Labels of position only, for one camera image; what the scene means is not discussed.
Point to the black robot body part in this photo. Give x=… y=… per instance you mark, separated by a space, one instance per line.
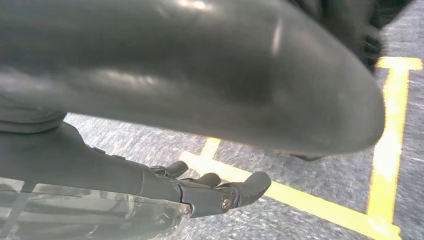
x=348 y=20

